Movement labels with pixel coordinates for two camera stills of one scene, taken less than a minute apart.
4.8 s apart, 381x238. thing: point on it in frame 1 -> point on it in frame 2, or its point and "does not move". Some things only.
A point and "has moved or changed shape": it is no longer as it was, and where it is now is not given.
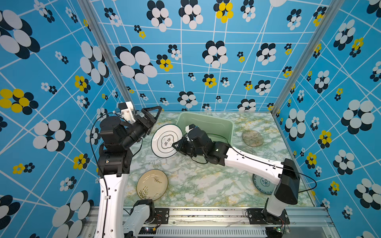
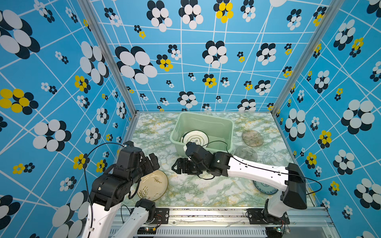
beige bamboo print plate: (152, 184) does not move
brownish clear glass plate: (252, 138) does not move
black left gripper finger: (145, 111) -> (148, 167)
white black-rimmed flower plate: (162, 139) has moved or changed shape
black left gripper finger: (146, 110) -> (154, 160)
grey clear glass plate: (248, 150) does not move
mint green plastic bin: (205, 125) does not move
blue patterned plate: (265, 184) does not move
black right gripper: (180, 142) -> (185, 169)
